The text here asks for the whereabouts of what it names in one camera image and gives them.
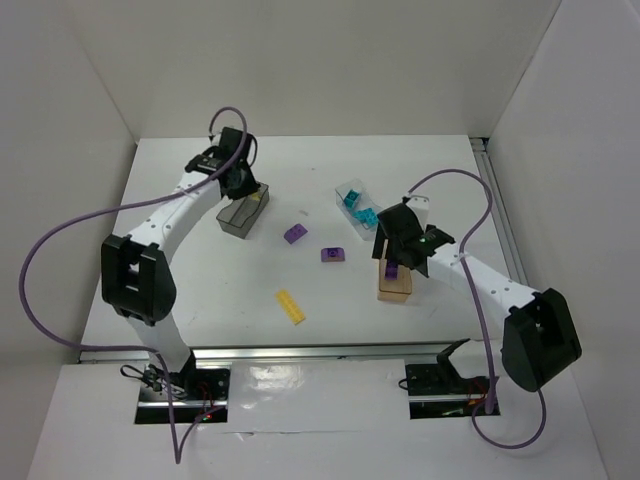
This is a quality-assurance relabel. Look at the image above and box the clear plastic container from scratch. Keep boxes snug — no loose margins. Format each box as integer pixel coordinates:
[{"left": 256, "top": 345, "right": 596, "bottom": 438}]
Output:
[{"left": 334, "top": 179, "right": 382, "bottom": 241}]

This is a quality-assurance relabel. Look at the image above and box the teal curved lego brick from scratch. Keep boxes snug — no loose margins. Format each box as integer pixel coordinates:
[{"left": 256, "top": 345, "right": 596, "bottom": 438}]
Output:
[{"left": 343, "top": 189, "right": 361, "bottom": 210}]

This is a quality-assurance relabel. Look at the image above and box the purple lego brick with hole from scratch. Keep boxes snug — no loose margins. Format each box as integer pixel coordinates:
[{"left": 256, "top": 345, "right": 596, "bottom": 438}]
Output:
[{"left": 321, "top": 247, "right": 345, "bottom": 263}]

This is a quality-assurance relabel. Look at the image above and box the purple square lego brick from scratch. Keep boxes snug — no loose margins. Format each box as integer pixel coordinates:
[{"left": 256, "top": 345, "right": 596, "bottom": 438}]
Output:
[{"left": 384, "top": 261, "right": 399, "bottom": 281}]

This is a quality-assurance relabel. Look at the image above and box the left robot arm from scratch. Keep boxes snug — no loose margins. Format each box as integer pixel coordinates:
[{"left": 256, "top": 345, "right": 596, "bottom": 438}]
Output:
[{"left": 101, "top": 127, "right": 260, "bottom": 389}]

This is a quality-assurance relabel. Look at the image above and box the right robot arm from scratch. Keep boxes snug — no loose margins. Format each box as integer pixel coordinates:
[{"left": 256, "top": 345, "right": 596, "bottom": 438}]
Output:
[{"left": 372, "top": 198, "right": 582, "bottom": 392}]

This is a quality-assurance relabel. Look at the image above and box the dark smoky plastic container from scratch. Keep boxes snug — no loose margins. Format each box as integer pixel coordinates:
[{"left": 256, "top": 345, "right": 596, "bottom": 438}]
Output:
[{"left": 216, "top": 183, "right": 270, "bottom": 239}]

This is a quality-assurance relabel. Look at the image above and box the wooden tan container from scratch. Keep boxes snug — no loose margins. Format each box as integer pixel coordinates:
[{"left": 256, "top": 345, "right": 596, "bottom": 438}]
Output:
[{"left": 377, "top": 259, "right": 413, "bottom": 303}]

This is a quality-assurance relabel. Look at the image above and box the purple curved lego brick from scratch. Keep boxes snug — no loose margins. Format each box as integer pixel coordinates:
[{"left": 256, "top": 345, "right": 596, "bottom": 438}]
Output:
[{"left": 283, "top": 223, "right": 308, "bottom": 245}]

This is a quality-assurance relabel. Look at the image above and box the yellow long lego plate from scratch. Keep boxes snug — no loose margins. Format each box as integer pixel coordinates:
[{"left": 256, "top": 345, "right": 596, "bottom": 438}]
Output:
[{"left": 275, "top": 290, "right": 306, "bottom": 325}]

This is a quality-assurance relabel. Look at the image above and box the aluminium front rail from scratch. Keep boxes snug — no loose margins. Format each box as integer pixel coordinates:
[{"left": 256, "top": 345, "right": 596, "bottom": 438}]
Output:
[{"left": 77, "top": 341, "right": 506, "bottom": 366}]

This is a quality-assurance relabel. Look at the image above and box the aluminium side rail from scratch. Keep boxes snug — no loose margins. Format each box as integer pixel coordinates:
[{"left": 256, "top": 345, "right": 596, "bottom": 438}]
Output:
[{"left": 469, "top": 138, "right": 529, "bottom": 285}]

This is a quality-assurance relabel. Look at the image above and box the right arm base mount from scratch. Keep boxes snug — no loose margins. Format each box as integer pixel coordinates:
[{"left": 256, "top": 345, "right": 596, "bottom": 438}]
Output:
[{"left": 397, "top": 339, "right": 489, "bottom": 420}]

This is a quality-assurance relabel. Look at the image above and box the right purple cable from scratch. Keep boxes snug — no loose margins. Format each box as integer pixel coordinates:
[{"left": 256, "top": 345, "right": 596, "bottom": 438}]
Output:
[{"left": 405, "top": 169, "right": 547, "bottom": 449}]

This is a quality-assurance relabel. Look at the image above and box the purple cable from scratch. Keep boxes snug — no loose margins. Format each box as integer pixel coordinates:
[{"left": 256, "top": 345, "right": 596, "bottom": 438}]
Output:
[
  {"left": 405, "top": 169, "right": 547, "bottom": 449},
  {"left": 18, "top": 106, "right": 259, "bottom": 464}
]

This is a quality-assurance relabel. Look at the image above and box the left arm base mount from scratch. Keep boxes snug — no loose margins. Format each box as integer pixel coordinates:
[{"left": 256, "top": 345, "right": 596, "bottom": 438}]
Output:
[{"left": 120, "top": 364, "right": 231, "bottom": 425}]

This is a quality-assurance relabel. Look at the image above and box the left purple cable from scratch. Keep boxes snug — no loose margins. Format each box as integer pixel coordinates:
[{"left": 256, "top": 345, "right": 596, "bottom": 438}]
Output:
[{"left": 18, "top": 106, "right": 259, "bottom": 464}]

